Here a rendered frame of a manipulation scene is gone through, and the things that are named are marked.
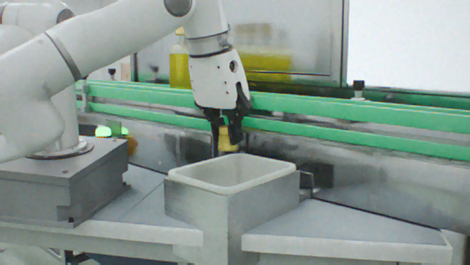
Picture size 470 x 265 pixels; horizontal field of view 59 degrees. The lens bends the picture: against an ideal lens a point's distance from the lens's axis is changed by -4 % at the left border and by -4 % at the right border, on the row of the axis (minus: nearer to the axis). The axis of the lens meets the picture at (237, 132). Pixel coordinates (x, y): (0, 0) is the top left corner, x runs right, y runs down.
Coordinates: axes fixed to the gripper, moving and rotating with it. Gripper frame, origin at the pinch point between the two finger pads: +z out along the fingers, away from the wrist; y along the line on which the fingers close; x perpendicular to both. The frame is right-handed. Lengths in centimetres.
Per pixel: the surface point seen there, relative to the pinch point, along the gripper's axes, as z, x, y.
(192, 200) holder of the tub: 10.2, 9.8, 2.5
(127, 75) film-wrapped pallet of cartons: 81, -249, 424
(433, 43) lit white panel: -5.8, -42.1, -24.2
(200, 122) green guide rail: 5.6, -12.0, 21.1
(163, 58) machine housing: -1, -45, 72
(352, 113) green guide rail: 3.9, -22.4, -13.9
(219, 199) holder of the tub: 8.3, 9.2, -4.3
